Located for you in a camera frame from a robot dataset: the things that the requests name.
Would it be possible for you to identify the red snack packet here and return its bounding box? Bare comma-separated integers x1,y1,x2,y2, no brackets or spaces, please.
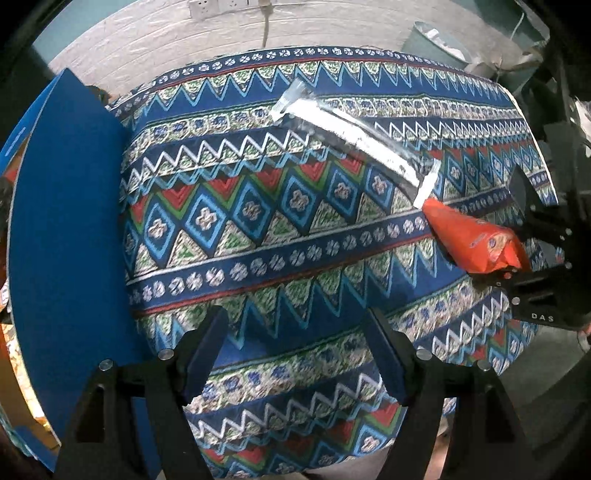
421,198,532,278

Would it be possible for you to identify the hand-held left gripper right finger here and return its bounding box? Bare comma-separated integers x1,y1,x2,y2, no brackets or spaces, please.
365,307,532,480

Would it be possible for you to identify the patterned blue tablecloth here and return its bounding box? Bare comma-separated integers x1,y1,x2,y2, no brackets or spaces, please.
106,45,560,480

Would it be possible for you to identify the pale green trash bin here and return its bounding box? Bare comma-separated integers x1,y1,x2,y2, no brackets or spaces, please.
401,21,476,71

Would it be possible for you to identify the beige crumpled paper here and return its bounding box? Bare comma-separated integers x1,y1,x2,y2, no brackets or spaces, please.
464,42,544,75

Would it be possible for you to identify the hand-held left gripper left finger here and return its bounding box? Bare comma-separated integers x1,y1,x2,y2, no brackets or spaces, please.
55,305,229,480

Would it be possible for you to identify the white plug with cable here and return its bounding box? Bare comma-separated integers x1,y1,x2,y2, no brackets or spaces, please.
257,0,276,48

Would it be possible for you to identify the dark shiny long snack packet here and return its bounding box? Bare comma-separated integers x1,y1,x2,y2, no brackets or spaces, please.
270,78,441,209

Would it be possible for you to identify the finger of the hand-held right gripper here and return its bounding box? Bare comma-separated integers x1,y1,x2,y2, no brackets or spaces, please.
507,165,580,243
467,261,574,289

